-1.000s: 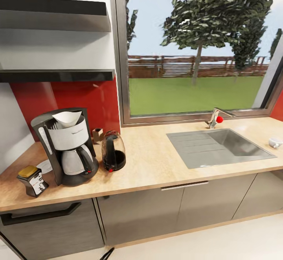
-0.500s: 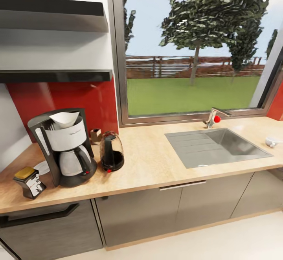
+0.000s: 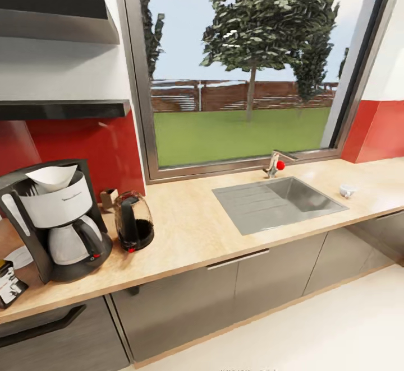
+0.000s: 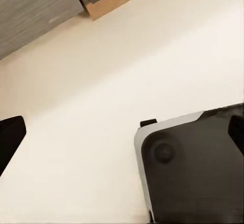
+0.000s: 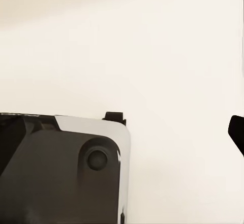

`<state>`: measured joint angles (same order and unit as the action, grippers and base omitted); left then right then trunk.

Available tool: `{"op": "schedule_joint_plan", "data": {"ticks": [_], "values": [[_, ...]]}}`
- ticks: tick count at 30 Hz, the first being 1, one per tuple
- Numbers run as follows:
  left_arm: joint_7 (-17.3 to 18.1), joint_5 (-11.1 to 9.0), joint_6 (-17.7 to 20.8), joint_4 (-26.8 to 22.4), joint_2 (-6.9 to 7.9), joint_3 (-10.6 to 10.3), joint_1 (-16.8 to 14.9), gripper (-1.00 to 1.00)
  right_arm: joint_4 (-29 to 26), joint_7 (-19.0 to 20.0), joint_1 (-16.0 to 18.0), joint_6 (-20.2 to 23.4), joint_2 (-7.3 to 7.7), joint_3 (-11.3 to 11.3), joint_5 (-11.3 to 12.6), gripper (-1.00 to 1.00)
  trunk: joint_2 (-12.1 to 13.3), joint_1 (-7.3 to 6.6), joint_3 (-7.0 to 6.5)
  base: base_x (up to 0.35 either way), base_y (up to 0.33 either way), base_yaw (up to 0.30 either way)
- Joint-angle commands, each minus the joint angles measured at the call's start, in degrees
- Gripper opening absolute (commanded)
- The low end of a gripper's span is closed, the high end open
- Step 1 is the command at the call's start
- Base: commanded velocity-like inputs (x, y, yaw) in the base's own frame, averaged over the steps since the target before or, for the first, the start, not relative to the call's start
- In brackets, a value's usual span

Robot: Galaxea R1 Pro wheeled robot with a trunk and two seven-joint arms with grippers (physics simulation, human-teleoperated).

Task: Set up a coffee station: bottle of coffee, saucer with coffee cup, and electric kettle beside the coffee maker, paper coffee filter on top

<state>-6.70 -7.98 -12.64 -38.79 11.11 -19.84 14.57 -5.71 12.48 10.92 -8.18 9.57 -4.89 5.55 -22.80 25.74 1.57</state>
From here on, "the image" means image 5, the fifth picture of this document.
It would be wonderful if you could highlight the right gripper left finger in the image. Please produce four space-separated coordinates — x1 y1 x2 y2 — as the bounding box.
0 115 26 176

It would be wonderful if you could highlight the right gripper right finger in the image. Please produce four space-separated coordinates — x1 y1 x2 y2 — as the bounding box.
228 115 244 155

